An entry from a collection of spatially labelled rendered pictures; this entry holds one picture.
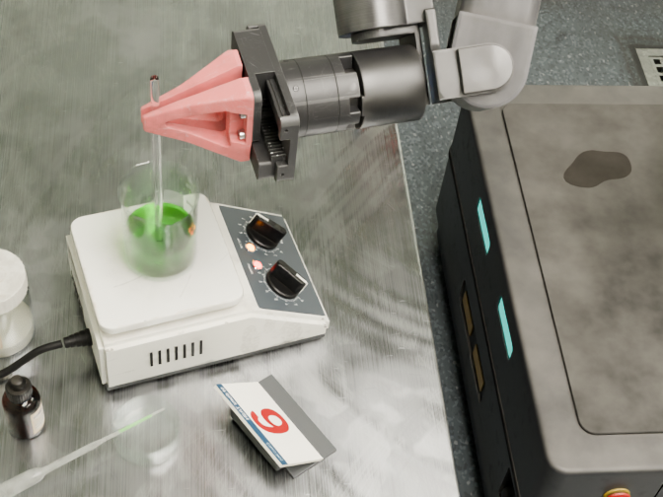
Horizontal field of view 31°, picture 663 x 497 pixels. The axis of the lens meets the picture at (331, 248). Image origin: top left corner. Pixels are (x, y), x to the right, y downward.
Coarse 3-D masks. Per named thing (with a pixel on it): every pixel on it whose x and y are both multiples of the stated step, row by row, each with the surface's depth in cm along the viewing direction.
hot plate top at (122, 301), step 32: (96, 224) 99; (96, 256) 97; (224, 256) 98; (96, 288) 95; (128, 288) 95; (160, 288) 95; (192, 288) 96; (224, 288) 96; (128, 320) 93; (160, 320) 94
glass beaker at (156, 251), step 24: (144, 168) 93; (168, 168) 94; (120, 192) 91; (144, 192) 95; (168, 192) 96; (192, 192) 94; (192, 216) 92; (144, 240) 92; (168, 240) 91; (192, 240) 94; (144, 264) 94; (168, 264) 94; (192, 264) 97
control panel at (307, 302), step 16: (224, 208) 104; (240, 224) 104; (240, 240) 103; (288, 240) 107; (240, 256) 101; (256, 256) 102; (272, 256) 104; (288, 256) 105; (256, 272) 101; (304, 272) 105; (256, 288) 99; (304, 288) 103; (272, 304) 99; (288, 304) 100; (304, 304) 102; (320, 304) 103
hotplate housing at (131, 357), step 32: (224, 224) 103; (96, 320) 96; (192, 320) 96; (224, 320) 97; (256, 320) 98; (288, 320) 100; (320, 320) 102; (96, 352) 97; (128, 352) 95; (160, 352) 96; (192, 352) 98; (224, 352) 100; (256, 352) 102; (128, 384) 99
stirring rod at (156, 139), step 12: (156, 84) 81; (156, 96) 82; (156, 108) 82; (156, 144) 85; (156, 156) 86; (156, 168) 87; (156, 180) 88; (156, 192) 89; (156, 204) 91; (156, 216) 92
